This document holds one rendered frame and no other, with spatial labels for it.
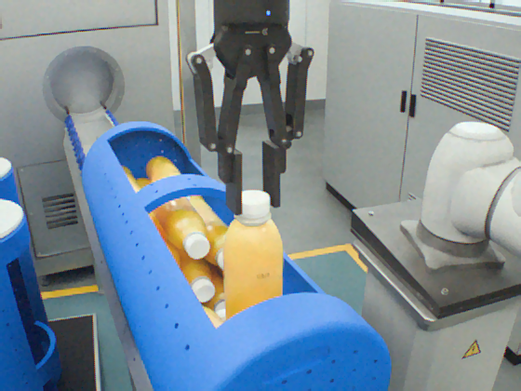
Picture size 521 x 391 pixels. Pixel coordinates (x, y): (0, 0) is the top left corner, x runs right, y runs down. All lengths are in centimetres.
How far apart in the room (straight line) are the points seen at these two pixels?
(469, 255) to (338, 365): 53
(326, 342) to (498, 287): 55
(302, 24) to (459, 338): 519
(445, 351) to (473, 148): 42
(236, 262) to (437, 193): 53
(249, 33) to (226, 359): 33
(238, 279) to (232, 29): 27
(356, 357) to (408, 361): 49
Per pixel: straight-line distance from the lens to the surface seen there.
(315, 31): 605
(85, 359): 217
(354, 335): 57
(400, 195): 292
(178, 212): 86
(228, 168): 52
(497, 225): 94
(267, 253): 55
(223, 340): 54
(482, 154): 94
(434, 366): 109
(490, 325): 112
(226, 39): 48
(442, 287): 99
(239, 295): 58
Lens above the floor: 157
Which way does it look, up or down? 24 degrees down
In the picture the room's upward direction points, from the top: straight up
